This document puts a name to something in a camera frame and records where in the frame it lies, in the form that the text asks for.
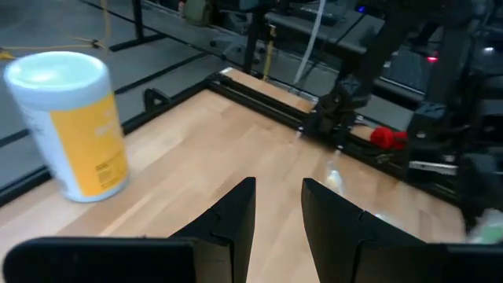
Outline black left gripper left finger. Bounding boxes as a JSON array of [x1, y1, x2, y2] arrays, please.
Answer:
[[2, 176, 257, 283]]

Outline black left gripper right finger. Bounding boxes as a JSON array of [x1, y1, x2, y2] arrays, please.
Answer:
[[300, 178, 503, 283]]

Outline green white toothbrush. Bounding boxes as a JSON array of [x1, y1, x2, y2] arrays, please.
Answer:
[[465, 208, 503, 245]]

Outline red black work gloves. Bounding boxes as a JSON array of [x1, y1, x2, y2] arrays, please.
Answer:
[[369, 125, 409, 151]]

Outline yellow label wipes canister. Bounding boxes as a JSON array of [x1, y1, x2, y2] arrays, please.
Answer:
[[3, 50, 130, 204]]

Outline black side desk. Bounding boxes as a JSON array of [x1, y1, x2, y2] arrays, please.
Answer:
[[266, 9, 386, 56]]

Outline silver metal bracket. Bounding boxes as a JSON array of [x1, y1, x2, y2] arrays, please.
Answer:
[[408, 160, 460, 177]]

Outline white cable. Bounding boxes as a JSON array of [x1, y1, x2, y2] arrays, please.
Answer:
[[292, 0, 328, 86]]

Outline yellow floor strap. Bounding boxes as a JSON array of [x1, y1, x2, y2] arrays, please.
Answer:
[[0, 0, 113, 62]]

